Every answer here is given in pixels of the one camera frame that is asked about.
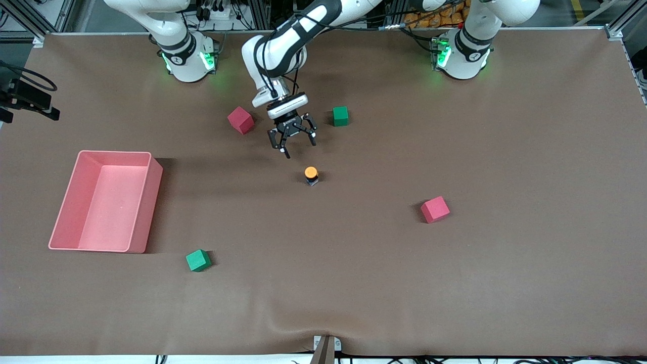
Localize red foam cube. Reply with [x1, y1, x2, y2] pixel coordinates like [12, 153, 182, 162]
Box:
[227, 106, 255, 135]
[421, 196, 450, 224]

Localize white power strip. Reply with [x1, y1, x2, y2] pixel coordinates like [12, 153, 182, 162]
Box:
[195, 6, 234, 22]

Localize pink plastic bin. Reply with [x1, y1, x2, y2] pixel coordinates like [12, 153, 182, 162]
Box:
[49, 150, 164, 254]

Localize brown table cover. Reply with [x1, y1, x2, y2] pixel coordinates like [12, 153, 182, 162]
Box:
[0, 28, 647, 357]

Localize orange snack bags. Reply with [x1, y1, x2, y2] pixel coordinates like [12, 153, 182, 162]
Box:
[403, 0, 468, 28]

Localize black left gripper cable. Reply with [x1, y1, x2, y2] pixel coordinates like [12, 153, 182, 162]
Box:
[255, 0, 466, 99]

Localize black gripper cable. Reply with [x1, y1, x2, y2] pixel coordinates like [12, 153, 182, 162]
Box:
[255, 0, 466, 99]
[0, 61, 57, 93]

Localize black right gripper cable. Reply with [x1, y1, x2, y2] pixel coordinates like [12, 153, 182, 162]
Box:
[0, 61, 57, 93]

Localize aluminium frame post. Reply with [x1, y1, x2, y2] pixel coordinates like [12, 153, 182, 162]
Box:
[248, 0, 271, 30]
[0, 0, 76, 49]
[607, 0, 647, 41]
[387, 0, 405, 28]

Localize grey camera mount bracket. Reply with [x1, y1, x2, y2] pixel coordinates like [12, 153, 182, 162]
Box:
[309, 335, 343, 364]

